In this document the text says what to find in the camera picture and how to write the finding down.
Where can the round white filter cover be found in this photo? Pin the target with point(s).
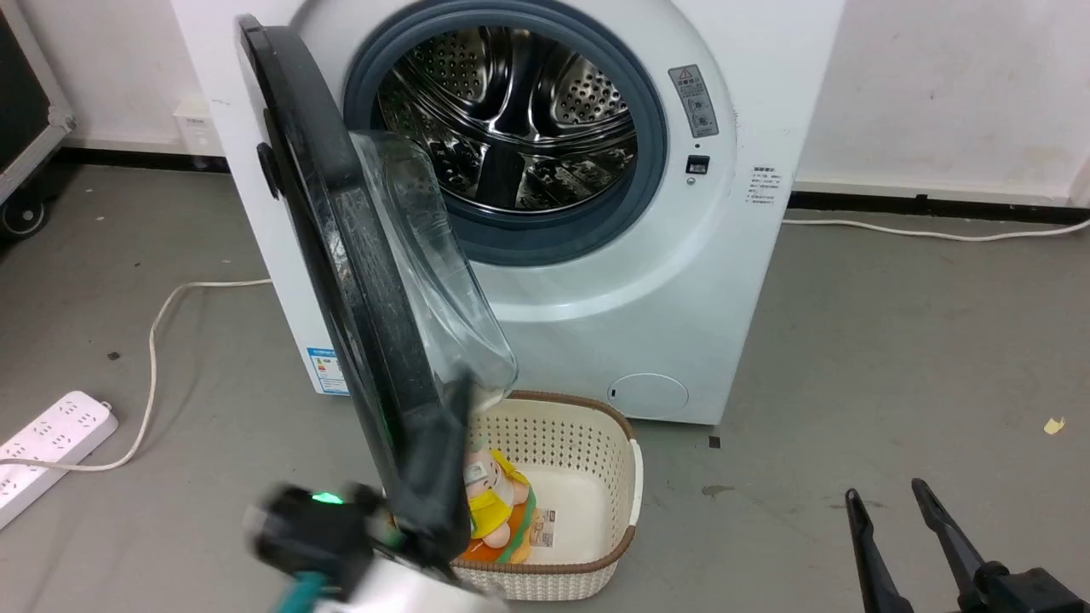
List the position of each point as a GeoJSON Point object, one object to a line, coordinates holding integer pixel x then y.
{"type": "Point", "coordinates": [649, 397]}

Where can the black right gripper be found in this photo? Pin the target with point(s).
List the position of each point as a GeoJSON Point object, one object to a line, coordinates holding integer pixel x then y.
{"type": "Point", "coordinates": [1030, 594]}

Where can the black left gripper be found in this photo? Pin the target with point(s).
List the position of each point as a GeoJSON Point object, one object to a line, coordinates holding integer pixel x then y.
{"type": "Point", "coordinates": [311, 536]}

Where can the black flight case with wheel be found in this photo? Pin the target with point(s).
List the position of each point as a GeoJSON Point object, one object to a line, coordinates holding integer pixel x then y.
{"type": "Point", "coordinates": [17, 102]}

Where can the white text label sticker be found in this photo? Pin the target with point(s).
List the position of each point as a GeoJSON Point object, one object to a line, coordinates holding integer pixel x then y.
{"type": "Point", "coordinates": [763, 186]}

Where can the grey warning sticker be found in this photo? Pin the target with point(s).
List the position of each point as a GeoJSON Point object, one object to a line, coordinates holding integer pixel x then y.
{"type": "Point", "coordinates": [694, 102]}

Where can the black door latch socket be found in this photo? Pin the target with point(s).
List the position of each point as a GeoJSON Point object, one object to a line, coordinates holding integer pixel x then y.
{"type": "Point", "coordinates": [698, 164]}

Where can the yellow orange plush doll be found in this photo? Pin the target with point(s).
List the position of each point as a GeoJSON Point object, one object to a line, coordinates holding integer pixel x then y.
{"type": "Point", "coordinates": [492, 511]}

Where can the white wall outlet box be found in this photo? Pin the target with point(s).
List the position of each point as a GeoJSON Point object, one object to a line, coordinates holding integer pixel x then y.
{"type": "Point", "coordinates": [198, 128]}

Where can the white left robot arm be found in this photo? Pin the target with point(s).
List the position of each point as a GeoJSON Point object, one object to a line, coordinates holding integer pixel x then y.
{"type": "Point", "coordinates": [400, 589]}

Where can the yellow paper scrap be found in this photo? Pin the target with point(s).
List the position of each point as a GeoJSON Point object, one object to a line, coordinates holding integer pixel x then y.
{"type": "Point", "coordinates": [1054, 426]}

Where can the black glass washing machine door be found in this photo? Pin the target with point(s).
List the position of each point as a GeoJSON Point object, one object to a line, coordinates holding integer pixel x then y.
{"type": "Point", "coordinates": [341, 255]}

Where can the grey rubber door gasket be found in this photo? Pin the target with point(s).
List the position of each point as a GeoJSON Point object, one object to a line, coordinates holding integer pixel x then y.
{"type": "Point", "coordinates": [562, 243]}

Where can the steel perforated washer drum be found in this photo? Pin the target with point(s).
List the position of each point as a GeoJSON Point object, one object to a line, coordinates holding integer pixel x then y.
{"type": "Point", "coordinates": [511, 85]}

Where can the white power strip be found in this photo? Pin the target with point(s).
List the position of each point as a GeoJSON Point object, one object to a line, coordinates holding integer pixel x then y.
{"type": "Point", "coordinates": [51, 443]}

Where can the cream laundry basket brown rim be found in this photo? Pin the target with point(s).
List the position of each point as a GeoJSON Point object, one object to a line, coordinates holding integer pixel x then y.
{"type": "Point", "coordinates": [588, 443]}

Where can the white front-load washing machine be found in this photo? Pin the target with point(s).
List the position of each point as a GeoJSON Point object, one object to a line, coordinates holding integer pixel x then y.
{"type": "Point", "coordinates": [647, 323]}

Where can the small paper basket label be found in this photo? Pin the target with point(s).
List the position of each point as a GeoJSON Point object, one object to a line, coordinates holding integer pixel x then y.
{"type": "Point", "coordinates": [542, 528]}

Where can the blue energy label sticker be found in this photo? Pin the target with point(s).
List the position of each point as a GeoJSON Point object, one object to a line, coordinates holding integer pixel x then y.
{"type": "Point", "coordinates": [326, 375]}

